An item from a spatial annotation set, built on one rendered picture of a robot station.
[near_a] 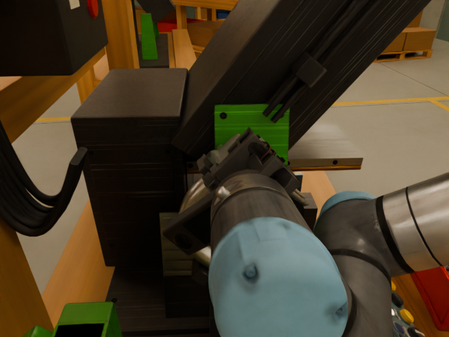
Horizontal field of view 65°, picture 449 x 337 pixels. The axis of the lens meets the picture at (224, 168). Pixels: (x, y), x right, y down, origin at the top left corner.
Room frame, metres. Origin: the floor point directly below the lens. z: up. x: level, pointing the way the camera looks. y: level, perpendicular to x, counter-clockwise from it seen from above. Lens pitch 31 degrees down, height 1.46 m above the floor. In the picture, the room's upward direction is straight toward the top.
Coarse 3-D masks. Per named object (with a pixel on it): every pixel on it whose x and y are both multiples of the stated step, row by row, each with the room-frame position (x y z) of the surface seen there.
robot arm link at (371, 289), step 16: (336, 256) 0.22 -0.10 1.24; (352, 272) 0.20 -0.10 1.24; (368, 272) 0.20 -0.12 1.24; (352, 288) 0.19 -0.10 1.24; (368, 288) 0.19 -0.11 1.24; (384, 288) 0.20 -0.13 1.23; (352, 304) 0.15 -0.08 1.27; (368, 304) 0.17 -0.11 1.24; (384, 304) 0.18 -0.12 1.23; (352, 320) 0.14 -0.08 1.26; (368, 320) 0.15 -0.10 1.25; (384, 320) 0.17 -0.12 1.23; (352, 336) 0.14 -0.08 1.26; (368, 336) 0.14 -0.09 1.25; (384, 336) 0.15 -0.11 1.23
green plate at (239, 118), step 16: (224, 112) 0.50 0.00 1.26; (240, 112) 0.50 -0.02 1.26; (256, 112) 0.50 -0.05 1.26; (272, 112) 0.50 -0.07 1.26; (288, 112) 0.50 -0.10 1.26; (224, 128) 0.49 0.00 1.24; (240, 128) 0.49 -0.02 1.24; (256, 128) 0.49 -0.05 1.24; (272, 128) 0.49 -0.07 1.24; (288, 128) 0.50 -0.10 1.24; (272, 144) 0.49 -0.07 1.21; (288, 144) 0.49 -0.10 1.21
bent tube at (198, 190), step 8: (200, 184) 0.44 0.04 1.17; (192, 192) 0.44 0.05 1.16; (200, 192) 0.43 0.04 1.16; (208, 192) 0.43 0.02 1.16; (184, 200) 0.43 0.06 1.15; (192, 200) 0.43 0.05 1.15; (184, 208) 0.43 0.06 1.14; (208, 248) 0.42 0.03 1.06; (192, 256) 0.41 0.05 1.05; (200, 256) 0.40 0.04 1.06; (208, 256) 0.41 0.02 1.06; (208, 264) 0.40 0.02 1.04
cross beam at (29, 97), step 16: (0, 80) 0.62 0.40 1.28; (16, 80) 0.62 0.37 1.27; (32, 80) 0.68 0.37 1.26; (48, 80) 0.74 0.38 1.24; (64, 80) 0.83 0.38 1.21; (0, 96) 0.56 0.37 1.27; (16, 96) 0.60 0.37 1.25; (32, 96) 0.66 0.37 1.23; (48, 96) 0.72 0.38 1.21; (0, 112) 0.54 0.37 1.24; (16, 112) 0.59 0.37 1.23; (32, 112) 0.64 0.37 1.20; (16, 128) 0.57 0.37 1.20
